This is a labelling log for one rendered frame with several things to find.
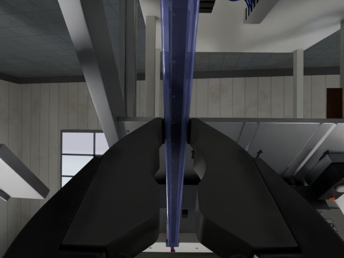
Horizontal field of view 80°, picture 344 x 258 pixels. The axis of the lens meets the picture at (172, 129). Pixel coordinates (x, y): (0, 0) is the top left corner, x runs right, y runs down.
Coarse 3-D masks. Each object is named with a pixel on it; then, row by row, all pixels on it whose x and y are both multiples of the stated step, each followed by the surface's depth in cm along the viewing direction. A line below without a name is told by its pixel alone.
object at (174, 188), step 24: (168, 0) 7; (192, 0) 7; (168, 24) 8; (192, 24) 8; (168, 48) 8; (192, 48) 8; (168, 72) 9; (192, 72) 9; (168, 96) 10; (168, 120) 11; (168, 144) 13; (168, 168) 15; (168, 192) 18; (168, 216) 22; (168, 240) 28
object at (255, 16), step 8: (200, 0) 48; (208, 0) 48; (232, 0) 53; (248, 0) 54; (256, 0) 53; (264, 0) 51; (272, 0) 51; (200, 8) 52; (208, 8) 52; (248, 8) 57; (256, 8) 54; (264, 8) 54; (248, 16) 58; (256, 16) 58; (264, 16) 58
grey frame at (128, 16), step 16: (128, 0) 53; (128, 16) 53; (128, 32) 53; (128, 48) 53; (128, 64) 53; (128, 80) 53; (128, 96) 53; (128, 112) 53; (144, 256) 53; (160, 256) 53; (176, 256) 53; (192, 256) 53; (208, 256) 53
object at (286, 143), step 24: (120, 120) 30; (144, 120) 30; (216, 120) 30; (240, 120) 30; (264, 120) 30; (288, 120) 30; (312, 120) 30; (336, 120) 30; (240, 144) 33; (264, 144) 33; (288, 144) 33; (312, 144) 33; (336, 144) 33; (192, 168) 38; (288, 168) 37; (312, 168) 38
